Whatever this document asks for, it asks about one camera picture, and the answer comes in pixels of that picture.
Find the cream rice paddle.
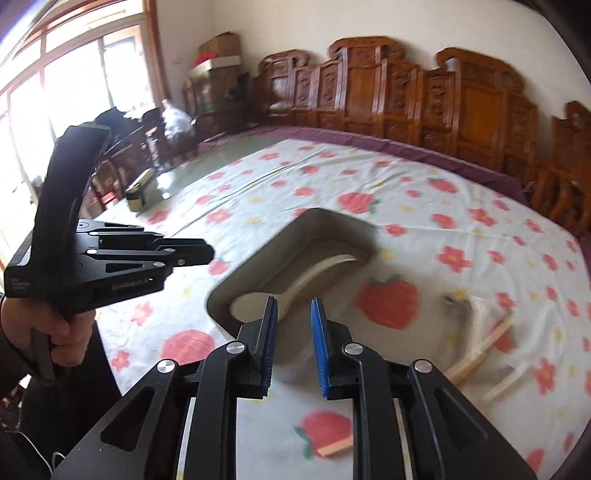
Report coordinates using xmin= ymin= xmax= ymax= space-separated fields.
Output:
xmin=229 ymin=253 xmax=362 ymax=325

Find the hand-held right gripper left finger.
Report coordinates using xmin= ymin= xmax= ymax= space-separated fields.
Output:
xmin=51 ymin=296 xmax=280 ymax=480

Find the wooden armchair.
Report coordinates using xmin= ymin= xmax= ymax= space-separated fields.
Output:
xmin=530 ymin=164 xmax=591 ymax=237

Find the gold lidded tin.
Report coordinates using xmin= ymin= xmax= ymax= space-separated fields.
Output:
xmin=125 ymin=168 xmax=157 ymax=214

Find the white flat box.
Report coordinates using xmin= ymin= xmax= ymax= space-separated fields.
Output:
xmin=191 ymin=54 xmax=243 ymax=77

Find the white cable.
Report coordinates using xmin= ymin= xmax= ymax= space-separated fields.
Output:
xmin=25 ymin=431 xmax=68 ymax=468

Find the metal fork cream handle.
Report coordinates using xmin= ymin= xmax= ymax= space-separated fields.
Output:
xmin=442 ymin=294 xmax=486 ymax=357

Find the person's black clothing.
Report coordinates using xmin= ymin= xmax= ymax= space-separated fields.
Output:
xmin=0 ymin=318 xmax=123 ymax=480

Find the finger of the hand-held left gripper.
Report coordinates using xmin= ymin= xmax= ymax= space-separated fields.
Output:
xmin=76 ymin=249 xmax=206 ymax=282
xmin=76 ymin=220 xmax=216 ymax=260

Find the black bag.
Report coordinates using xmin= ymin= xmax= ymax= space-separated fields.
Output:
xmin=93 ymin=106 xmax=145 ymax=136

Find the person's left hand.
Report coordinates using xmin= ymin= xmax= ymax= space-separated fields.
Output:
xmin=0 ymin=295 xmax=96 ymax=366

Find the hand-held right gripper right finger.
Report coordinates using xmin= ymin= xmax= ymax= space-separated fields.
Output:
xmin=310 ymin=296 xmax=539 ymax=480

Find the white floral strawberry tablecloth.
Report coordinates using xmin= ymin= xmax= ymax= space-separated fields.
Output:
xmin=95 ymin=137 xmax=591 ymax=480

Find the carved wooden bench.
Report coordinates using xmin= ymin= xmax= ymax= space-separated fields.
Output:
xmin=424 ymin=47 xmax=540 ymax=176
xmin=253 ymin=49 xmax=324 ymax=127
xmin=318 ymin=37 xmax=428 ymax=139
xmin=550 ymin=100 xmax=591 ymax=185

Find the wooden dining chair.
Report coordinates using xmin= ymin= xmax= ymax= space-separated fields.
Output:
xmin=141 ymin=110 xmax=186 ymax=172
xmin=90 ymin=148 xmax=141 ymax=219

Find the cardboard box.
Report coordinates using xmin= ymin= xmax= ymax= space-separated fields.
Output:
xmin=198 ymin=31 xmax=242 ymax=59

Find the clear plastic bag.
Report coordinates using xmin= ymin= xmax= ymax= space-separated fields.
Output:
xmin=160 ymin=98 xmax=195 ymax=140

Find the wooden framed window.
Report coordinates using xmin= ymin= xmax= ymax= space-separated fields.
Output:
xmin=0 ymin=0 xmax=168 ymax=259

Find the brown wooden chopstick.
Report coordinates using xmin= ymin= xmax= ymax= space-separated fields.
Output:
xmin=453 ymin=325 xmax=515 ymax=387
xmin=446 ymin=318 xmax=509 ymax=377
xmin=318 ymin=438 xmax=355 ymax=460

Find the wooden glass cabinet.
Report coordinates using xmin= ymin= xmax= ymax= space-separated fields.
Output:
xmin=182 ymin=69 xmax=251 ymax=136

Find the grey rectangular tray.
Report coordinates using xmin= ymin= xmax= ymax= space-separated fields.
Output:
xmin=206 ymin=208 xmax=380 ymax=370

